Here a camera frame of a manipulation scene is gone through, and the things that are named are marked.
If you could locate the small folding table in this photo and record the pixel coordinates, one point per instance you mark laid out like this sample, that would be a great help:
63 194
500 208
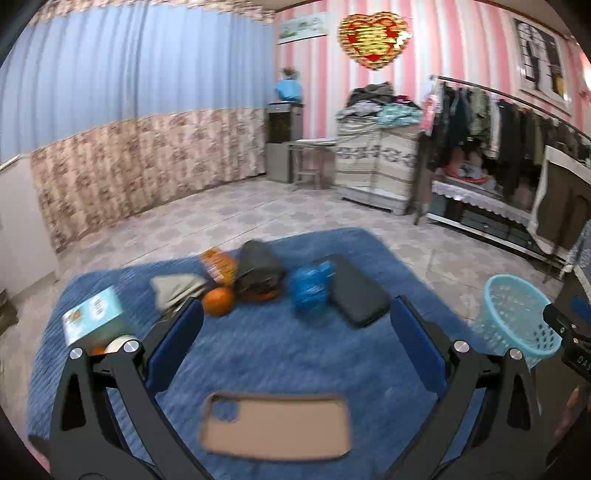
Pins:
307 159

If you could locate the dark grey bag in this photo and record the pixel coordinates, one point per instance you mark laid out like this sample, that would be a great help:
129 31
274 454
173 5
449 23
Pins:
260 273

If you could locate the landscape wall picture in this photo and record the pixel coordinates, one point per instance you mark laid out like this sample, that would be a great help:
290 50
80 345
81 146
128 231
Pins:
304 27

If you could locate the light blue trash basket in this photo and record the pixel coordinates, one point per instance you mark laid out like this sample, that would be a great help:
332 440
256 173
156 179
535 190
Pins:
511 316

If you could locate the black rectangular case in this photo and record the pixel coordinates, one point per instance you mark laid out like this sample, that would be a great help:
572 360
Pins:
361 300

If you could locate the blue bag on dispenser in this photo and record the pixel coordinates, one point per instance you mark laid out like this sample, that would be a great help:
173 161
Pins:
287 88

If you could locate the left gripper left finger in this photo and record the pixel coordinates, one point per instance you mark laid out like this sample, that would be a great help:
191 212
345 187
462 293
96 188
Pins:
86 441

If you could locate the clothes rack with garments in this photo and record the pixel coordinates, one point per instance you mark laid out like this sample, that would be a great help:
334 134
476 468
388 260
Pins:
490 138

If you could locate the orange plastic bowl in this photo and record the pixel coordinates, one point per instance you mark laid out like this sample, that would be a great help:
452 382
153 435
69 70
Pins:
97 351

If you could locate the light blue tissue box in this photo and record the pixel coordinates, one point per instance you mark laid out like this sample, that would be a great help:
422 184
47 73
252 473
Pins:
96 321

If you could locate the blue textured rug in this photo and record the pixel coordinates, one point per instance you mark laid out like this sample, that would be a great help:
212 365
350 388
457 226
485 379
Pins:
257 348

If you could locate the red heart wall decoration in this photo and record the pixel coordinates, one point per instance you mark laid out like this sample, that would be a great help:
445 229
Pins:
374 41

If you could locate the blue plastic bag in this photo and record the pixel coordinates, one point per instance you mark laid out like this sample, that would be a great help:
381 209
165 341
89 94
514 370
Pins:
309 288

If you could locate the patterned covered cabinet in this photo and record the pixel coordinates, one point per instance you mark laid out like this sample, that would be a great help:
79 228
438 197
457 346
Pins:
375 165

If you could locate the low tv bench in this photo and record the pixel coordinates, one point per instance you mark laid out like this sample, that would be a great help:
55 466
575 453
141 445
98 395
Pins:
479 212

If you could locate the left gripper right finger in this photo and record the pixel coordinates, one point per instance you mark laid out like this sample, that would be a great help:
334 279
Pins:
485 423

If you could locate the dark board on stand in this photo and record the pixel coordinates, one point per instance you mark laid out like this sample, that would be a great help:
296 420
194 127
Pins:
561 205

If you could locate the framed wall poster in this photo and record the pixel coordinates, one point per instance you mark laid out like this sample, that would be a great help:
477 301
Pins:
541 66

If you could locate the orange tangerine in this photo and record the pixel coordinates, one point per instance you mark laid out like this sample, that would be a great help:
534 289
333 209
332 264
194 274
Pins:
219 301

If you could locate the beige folded cloth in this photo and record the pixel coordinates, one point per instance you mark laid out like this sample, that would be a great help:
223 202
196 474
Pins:
172 290

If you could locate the blue and floral curtain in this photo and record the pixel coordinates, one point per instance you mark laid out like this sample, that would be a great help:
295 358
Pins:
123 106

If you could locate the orange snack wrapper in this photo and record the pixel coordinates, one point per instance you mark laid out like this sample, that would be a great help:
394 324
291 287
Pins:
220 266

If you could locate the tan phone case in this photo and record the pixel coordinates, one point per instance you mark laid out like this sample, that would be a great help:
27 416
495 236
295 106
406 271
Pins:
273 427

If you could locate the pile of clothes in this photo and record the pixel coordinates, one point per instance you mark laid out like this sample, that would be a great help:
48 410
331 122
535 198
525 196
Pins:
378 102

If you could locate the grey water dispenser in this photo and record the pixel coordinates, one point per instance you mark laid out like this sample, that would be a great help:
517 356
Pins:
284 125

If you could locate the white cabinet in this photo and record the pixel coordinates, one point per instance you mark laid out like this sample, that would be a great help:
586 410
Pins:
27 255

